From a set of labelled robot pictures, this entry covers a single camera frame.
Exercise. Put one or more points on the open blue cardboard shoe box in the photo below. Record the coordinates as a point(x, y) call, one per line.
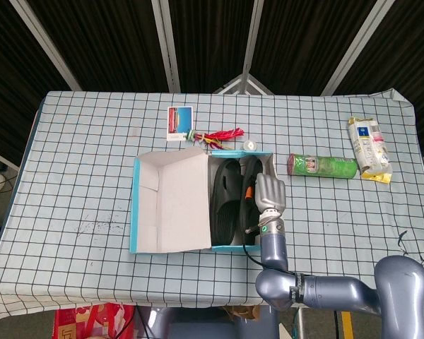
point(180, 205)

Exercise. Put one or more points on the white and yellow snack bag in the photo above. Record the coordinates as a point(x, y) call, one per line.
point(369, 144)

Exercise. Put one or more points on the red tassel ornament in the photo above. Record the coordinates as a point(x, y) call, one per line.
point(222, 136)

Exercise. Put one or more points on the black rubber slipper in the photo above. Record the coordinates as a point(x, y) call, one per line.
point(226, 197)
point(249, 173)

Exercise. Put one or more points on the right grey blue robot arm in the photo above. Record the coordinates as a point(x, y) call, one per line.
point(273, 247)

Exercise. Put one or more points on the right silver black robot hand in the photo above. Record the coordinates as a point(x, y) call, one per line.
point(270, 192)

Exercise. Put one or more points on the metal table leg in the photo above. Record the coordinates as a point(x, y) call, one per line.
point(297, 325)

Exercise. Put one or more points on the brown paper bag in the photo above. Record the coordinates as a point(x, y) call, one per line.
point(242, 312)

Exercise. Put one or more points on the white partition post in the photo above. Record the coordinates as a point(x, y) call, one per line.
point(166, 46)
point(46, 42)
point(357, 46)
point(251, 42)

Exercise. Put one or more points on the red and blue postcard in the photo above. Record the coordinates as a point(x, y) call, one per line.
point(179, 121)

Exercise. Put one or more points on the blue checkered tablecloth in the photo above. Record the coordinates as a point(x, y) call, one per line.
point(74, 159)

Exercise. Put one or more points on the green chips can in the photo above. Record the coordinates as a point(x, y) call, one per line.
point(325, 166)

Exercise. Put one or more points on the small round white disc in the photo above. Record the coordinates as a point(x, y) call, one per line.
point(249, 145)

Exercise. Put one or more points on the red patterned bag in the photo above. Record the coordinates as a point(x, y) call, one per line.
point(92, 323)

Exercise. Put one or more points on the white metal partition foot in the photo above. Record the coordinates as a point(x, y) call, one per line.
point(245, 83)

